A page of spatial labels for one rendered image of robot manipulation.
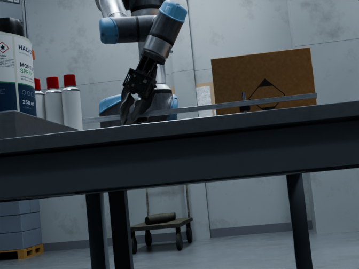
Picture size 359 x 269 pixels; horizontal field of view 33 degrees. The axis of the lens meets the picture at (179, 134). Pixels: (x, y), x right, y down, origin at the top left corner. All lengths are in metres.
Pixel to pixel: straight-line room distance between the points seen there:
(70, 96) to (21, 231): 6.80
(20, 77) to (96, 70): 8.03
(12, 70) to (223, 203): 7.66
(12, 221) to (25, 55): 7.45
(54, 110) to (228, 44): 7.19
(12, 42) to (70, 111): 0.66
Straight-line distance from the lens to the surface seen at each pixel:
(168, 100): 2.05
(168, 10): 1.68
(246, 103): 1.70
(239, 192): 8.60
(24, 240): 8.51
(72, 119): 1.71
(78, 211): 9.04
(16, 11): 1.96
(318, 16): 8.09
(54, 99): 1.74
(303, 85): 1.85
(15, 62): 1.07
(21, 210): 8.47
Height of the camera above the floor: 0.74
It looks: 5 degrees up
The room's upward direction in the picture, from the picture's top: 6 degrees counter-clockwise
